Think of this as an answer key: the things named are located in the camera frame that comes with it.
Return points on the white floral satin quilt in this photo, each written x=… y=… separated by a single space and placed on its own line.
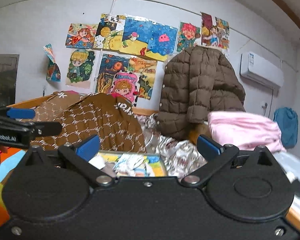
x=179 y=157

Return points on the red haired boy drawing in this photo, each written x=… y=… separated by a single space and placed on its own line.
x=188 y=36

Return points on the curled colourful paper drawing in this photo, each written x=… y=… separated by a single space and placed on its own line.
x=53 y=72

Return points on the white cloth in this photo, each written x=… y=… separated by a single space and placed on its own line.
x=98 y=162

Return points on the pineapple beach drawing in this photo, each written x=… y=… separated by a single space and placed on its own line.
x=123 y=33

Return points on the pink folded blanket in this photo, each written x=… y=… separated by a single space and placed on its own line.
x=245 y=130

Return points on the light blue packaged mask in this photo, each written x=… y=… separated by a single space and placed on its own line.
x=130 y=165

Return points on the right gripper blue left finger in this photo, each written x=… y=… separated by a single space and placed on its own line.
x=88 y=148

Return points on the blue hanging bag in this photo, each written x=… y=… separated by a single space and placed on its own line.
x=287 y=120

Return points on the brown patterned quilt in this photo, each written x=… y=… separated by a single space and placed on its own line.
x=111 y=118

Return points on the dark grey door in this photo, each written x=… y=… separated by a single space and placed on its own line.
x=8 y=78

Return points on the white air conditioner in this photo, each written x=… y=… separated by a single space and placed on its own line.
x=260 y=70

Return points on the mermaid girl drawing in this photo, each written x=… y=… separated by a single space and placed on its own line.
x=81 y=35

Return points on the grey tray with painting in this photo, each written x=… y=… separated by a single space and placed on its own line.
x=154 y=165

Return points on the blond child drawing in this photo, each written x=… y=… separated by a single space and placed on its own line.
x=80 y=69

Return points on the basketball boy drawing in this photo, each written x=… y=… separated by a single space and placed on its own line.
x=215 y=32

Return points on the brown puffer jacket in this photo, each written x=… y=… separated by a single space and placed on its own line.
x=197 y=81

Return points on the colourful block bedsheet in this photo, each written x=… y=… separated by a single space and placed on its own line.
x=9 y=161

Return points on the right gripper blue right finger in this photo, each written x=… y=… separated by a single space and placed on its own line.
x=208 y=148

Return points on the pink magazine girl drawing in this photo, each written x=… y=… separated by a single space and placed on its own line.
x=126 y=84

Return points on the blue sea jellyfish drawing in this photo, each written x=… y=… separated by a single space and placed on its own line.
x=161 y=42

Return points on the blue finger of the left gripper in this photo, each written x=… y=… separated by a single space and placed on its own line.
x=17 y=113

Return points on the starry night style drawing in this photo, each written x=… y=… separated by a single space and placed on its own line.
x=112 y=64

